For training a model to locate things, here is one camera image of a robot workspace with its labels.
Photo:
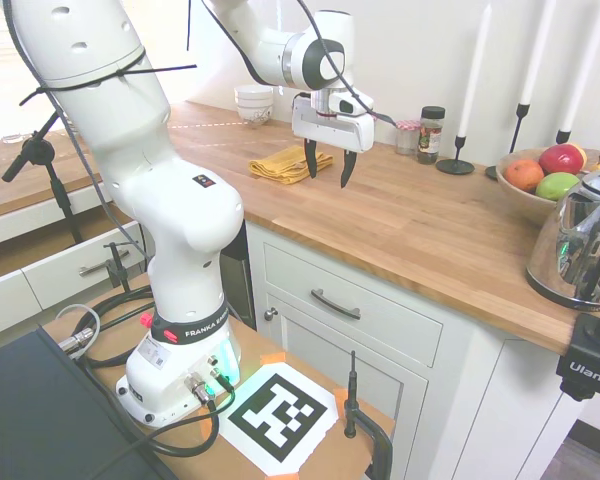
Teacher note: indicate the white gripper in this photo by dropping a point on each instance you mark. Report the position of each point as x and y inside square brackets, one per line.
[330, 130]

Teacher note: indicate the yellow terry cloth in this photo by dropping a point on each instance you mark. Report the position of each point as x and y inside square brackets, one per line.
[280, 165]

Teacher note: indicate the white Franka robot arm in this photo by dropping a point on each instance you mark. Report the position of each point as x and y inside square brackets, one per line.
[145, 150]

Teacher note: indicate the glass jar red checkered lid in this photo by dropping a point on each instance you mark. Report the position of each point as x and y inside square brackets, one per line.
[406, 137]

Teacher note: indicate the white bowl with dark pattern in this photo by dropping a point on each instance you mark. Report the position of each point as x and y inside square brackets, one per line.
[255, 117]

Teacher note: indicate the spice bottle black lid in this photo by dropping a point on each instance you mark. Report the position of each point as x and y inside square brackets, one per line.
[430, 137]

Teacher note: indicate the black candle holder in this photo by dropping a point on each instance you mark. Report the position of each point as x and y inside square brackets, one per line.
[563, 136]
[519, 122]
[455, 165]

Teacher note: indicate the dark metal drawer pull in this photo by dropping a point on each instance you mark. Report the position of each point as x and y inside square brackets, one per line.
[335, 305]

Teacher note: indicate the stainless steel appliance front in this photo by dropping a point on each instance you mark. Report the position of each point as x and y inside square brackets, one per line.
[237, 290]

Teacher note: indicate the round metal cabinet knob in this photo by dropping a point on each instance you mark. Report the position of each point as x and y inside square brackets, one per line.
[271, 314]

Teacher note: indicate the tall white taper candle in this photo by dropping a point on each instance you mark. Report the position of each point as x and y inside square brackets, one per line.
[537, 50]
[585, 65]
[475, 70]

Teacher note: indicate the wooden fruit bowl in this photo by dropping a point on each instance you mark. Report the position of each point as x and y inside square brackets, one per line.
[520, 200]

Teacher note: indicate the orange tape piece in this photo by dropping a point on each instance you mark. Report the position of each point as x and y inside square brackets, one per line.
[341, 393]
[274, 359]
[209, 426]

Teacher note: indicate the green apple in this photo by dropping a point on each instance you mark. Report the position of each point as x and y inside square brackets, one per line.
[555, 186]

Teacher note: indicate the red apple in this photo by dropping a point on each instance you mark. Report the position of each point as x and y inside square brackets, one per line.
[560, 159]

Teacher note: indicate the small black bar clamp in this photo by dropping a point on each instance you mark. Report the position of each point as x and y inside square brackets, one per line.
[117, 267]

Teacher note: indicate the large black bar clamp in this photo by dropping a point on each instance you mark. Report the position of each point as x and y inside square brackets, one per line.
[351, 400]

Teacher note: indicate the white kitchen cabinet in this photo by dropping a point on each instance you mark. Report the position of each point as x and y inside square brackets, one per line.
[455, 380]

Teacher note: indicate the yellow fruit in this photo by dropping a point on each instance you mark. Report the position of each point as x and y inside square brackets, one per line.
[581, 152]

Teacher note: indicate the shiny steel kettle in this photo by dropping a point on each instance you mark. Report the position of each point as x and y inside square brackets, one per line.
[575, 240]

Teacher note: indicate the black and white marker sheet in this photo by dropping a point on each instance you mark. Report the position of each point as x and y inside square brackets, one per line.
[280, 415]

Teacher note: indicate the silver drawer pull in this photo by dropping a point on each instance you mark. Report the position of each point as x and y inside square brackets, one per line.
[92, 269]

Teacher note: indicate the black zip tie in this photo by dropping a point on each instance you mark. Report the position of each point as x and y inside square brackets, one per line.
[80, 86]

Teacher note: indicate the wooden mounting board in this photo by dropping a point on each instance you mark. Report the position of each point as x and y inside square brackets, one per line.
[330, 450]

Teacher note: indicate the white drawer unit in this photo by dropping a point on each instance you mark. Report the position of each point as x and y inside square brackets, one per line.
[40, 280]

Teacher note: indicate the small clear glass dish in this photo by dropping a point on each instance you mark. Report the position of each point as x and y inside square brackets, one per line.
[13, 138]

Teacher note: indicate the black flat box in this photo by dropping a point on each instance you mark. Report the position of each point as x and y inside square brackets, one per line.
[40, 415]

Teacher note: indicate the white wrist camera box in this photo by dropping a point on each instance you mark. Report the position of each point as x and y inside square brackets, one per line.
[350, 106]

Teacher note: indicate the black boom camera stand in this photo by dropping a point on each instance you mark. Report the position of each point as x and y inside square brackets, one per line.
[55, 175]

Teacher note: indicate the black Ulanzi camera mount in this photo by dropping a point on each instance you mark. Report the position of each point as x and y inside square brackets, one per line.
[587, 360]

